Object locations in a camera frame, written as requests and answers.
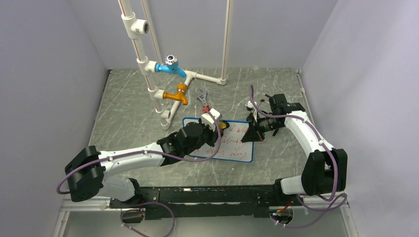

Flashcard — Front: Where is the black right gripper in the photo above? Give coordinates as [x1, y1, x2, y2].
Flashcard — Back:
[241, 113, 285, 143]

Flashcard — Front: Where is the yellow black whiteboard eraser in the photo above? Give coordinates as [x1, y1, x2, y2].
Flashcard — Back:
[218, 120, 230, 130]

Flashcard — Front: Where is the blue framed whiteboard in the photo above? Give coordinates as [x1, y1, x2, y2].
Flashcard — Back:
[182, 117, 254, 162]

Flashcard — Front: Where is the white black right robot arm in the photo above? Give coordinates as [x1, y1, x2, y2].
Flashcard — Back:
[242, 94, 347, 205]

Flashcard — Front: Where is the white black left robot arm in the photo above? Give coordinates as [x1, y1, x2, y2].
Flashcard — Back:
[57, 121, 229, 207]

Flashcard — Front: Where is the orange faucet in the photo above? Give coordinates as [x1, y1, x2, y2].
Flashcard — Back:
[163, 83, 188, 105]

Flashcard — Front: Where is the blue faucet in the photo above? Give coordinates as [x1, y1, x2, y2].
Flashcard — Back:
[155, 54, 187, 78]

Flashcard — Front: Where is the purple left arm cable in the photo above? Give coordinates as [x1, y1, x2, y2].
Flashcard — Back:
[57, 111, 223, 195]

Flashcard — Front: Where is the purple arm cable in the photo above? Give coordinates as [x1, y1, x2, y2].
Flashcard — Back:
[249, 84, 348, 229]
[57, 111, 223, 195]

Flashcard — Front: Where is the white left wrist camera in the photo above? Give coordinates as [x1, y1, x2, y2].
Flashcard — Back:
[200, 107, 222, 130]

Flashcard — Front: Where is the red handled adjustable wrench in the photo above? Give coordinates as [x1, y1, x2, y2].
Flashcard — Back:
[196, 89, 210, 113]

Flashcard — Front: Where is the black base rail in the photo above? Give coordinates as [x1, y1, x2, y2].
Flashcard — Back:
[110, 185, 301, 220]

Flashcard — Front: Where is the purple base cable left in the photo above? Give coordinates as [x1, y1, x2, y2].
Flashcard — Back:
[120, 202, 175, 237]

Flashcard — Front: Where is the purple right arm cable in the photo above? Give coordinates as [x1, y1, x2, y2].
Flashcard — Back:
[249, 84, 348, 229]

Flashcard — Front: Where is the white PVC pipe frame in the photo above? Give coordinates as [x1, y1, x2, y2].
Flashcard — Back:
[118, 0, 233, 130]

